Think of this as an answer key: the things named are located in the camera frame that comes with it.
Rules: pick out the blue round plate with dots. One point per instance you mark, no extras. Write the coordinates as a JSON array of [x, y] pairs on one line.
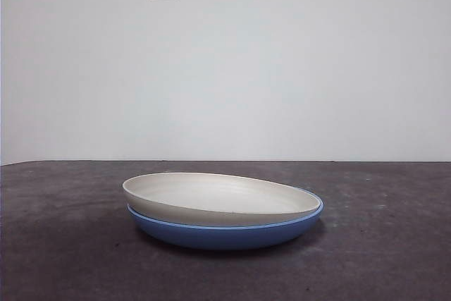
[[218, 237]]

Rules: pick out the white round plate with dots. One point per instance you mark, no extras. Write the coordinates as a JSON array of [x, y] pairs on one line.
[[211, 195]]

